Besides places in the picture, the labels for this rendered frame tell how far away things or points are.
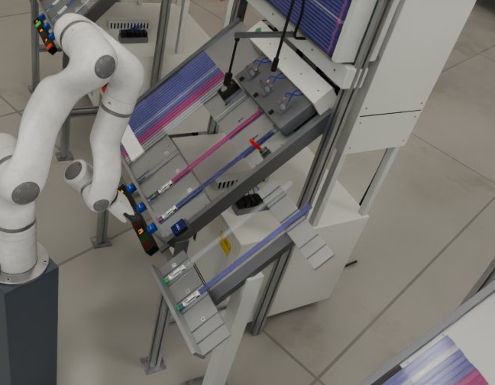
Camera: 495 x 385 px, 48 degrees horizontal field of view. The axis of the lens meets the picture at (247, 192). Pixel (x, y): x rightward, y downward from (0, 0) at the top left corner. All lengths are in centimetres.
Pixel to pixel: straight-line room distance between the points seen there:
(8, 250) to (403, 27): 136
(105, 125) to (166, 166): 54
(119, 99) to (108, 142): 14
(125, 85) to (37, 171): 32
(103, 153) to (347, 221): 117
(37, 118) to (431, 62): 130
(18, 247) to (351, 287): 184
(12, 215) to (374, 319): 191
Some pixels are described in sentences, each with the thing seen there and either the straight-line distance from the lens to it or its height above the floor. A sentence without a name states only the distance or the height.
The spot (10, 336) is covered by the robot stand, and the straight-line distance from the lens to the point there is 195.
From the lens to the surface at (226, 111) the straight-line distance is 208.
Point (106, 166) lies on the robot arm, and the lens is 161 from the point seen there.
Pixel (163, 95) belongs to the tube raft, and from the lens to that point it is 229.
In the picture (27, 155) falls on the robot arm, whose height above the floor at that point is 116.
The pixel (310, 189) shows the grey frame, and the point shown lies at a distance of 201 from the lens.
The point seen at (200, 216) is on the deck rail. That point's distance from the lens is 187.
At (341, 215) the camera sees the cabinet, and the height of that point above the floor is 62.
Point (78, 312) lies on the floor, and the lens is 260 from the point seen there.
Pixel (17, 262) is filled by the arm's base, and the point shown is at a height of 76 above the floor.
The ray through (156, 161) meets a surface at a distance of 212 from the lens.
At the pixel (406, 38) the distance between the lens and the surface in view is 190.
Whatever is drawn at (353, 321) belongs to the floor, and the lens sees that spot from 287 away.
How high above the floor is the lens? 207
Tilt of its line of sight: 38 degrees down
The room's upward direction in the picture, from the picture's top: 17 degrees clockwise
